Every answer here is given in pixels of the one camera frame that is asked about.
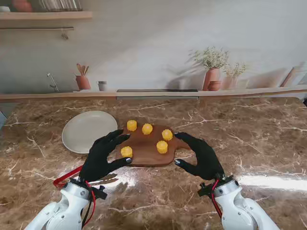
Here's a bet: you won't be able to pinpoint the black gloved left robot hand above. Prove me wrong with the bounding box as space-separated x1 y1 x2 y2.
80 129 133 183

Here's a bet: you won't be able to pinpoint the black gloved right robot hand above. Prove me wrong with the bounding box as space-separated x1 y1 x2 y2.
174 132 226 181

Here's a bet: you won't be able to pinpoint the red handled metal tongs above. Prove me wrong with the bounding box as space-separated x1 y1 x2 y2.
53 165 118 190

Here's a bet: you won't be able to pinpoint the round cream plate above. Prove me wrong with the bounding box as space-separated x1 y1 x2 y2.
61 110 118 154

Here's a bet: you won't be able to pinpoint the brown wooden cutting board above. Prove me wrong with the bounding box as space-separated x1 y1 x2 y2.
116 123 192 168

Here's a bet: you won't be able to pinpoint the printed kitchen backdrop banner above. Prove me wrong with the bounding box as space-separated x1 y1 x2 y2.
0 0 307 104

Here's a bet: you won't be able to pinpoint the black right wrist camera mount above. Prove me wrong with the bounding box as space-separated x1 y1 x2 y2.
198 183 215 197

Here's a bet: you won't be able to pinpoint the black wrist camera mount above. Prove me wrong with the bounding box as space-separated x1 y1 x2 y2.
198 183 215 197
91 184 107 200

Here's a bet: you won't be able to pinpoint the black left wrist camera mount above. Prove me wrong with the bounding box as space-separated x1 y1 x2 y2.
91 184 107 200

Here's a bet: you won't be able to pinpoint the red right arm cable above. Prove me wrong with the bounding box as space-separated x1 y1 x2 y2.
211 179 223 219

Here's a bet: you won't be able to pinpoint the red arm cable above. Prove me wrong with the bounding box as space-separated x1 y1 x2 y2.
211 179 223 219
81 181 96 228

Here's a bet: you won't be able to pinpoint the red left arm cable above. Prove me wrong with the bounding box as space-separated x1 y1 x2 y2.
81 181 96 228

